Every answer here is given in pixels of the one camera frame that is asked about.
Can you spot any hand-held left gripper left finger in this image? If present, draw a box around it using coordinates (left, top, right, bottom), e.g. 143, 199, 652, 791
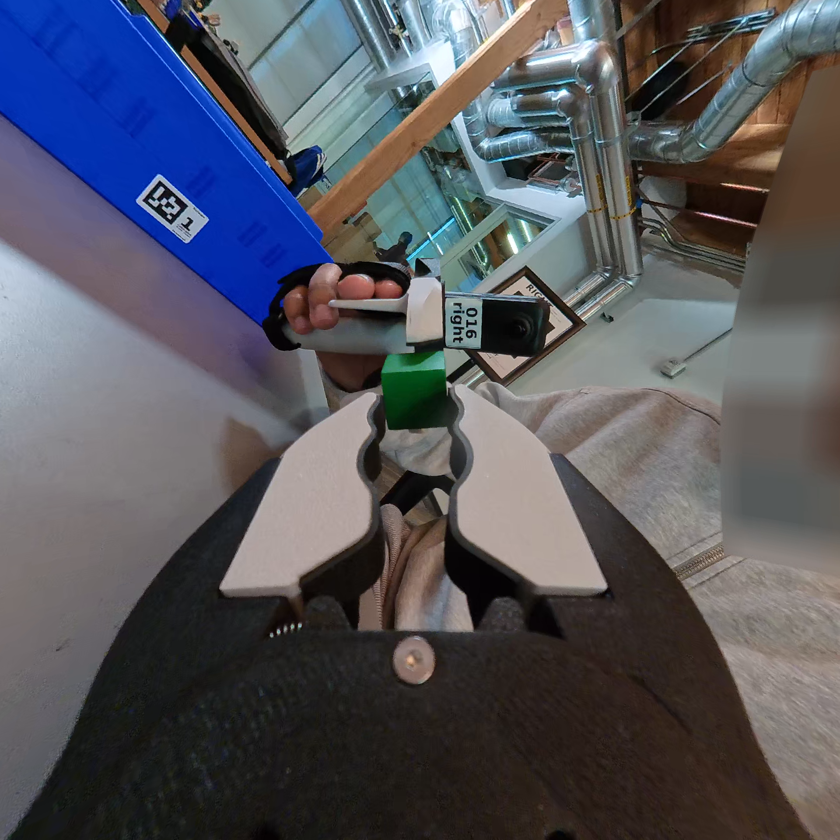
218, 392, 385, 609

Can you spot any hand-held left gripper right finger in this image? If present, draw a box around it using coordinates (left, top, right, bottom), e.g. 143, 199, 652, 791
445, 385, 609, 602

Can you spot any green wooden cube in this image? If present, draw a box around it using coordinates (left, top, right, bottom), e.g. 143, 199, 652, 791
381, 350, 455, 431

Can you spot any person's right hand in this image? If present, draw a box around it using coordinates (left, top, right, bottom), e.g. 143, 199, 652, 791
283, 264, 405, 394

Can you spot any framed picture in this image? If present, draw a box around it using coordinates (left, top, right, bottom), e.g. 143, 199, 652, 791
465, 266, 587, 386

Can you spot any silver insulated pipe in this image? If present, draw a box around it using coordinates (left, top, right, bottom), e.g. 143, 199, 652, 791
489, 39, 647, 300

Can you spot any wooden beam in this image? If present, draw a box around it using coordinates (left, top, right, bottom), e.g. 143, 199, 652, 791
305, 0, 569, 248

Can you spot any blue jacket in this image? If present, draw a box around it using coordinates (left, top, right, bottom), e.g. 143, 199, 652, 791
287, 145, 329, 198

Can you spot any dark bag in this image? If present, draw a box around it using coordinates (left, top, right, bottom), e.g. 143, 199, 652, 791
172, 12, 291, 160

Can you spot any blue plastic bin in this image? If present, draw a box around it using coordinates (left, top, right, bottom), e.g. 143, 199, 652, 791
0, 0, 333, 326

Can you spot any large silver ventilation duct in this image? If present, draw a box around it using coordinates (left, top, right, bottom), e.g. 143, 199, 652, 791
626, 0, 840, 165

